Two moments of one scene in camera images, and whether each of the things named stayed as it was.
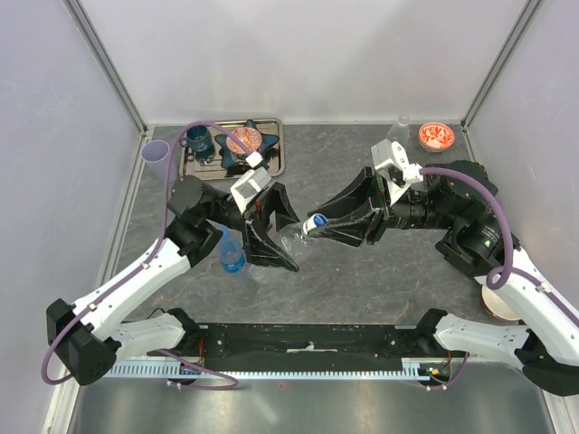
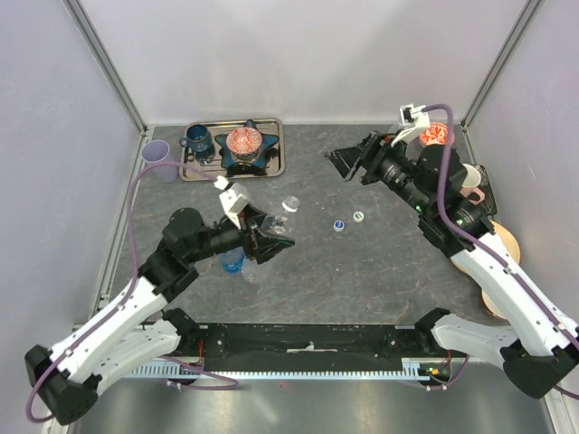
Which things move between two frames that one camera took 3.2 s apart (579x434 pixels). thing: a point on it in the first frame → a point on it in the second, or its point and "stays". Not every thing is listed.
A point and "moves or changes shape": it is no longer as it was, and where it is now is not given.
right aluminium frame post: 526,13 stays
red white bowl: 496,306 stays
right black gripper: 371,225 → 346,159
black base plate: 311,346 stays
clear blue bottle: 292,241 moves or changes shape
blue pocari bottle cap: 314,221 moves or changes shape
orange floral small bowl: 435,136 stays
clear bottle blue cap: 232,250 stays
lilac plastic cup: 157,155 stays
